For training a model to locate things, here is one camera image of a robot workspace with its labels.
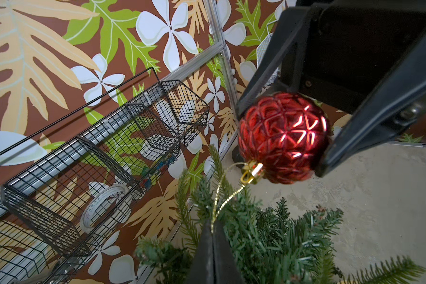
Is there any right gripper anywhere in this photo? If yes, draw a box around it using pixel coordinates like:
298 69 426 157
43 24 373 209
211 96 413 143
235 1 426 178

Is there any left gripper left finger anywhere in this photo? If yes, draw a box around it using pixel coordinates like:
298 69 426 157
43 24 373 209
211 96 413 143
186 221 215 284

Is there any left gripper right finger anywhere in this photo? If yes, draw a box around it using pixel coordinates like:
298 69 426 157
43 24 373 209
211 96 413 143
213 221 244 284

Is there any red patterned ornament ball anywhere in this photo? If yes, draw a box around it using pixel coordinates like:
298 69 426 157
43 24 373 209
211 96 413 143
239 92 331 189

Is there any small green christmas tree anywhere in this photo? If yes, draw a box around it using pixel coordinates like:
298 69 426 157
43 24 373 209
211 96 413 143
135 146 426 284

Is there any tape roll in basket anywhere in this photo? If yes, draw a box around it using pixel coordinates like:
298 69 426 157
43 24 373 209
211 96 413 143
79 182 132 234

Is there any black wire wall basket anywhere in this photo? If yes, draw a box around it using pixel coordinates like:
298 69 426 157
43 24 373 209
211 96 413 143
0 68 209 284

